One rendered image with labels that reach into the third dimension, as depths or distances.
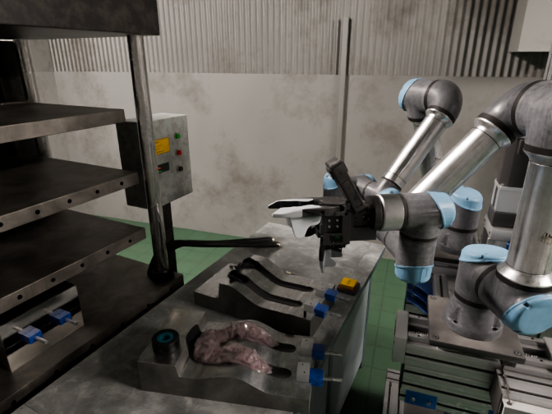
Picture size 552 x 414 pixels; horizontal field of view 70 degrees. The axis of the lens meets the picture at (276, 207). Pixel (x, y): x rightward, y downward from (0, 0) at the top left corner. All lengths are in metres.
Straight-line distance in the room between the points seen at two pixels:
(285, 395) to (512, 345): 0.61
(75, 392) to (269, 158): 2.74
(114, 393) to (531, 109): 1.29
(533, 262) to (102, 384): 1.21
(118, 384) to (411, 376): 0.87
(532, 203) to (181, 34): 3.45
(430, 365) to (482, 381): 0.13
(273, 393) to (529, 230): 0.76
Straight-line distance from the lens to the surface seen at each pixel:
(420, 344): 1.23
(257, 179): 3.79
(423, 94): 1.45
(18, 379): 1.56
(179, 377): 1.26
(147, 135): 1.64
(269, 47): 3.60
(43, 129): 1.49
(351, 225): 0.79
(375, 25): 3.41
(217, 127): 3.85
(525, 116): 0.95
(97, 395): 1.38
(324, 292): 1.51
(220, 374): 1.21
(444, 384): 1.31
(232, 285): 1.50
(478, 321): 1.18
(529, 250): 0.98
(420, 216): 0.81
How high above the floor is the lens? 1.72
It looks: 21 degrees down
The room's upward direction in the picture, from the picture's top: straight up
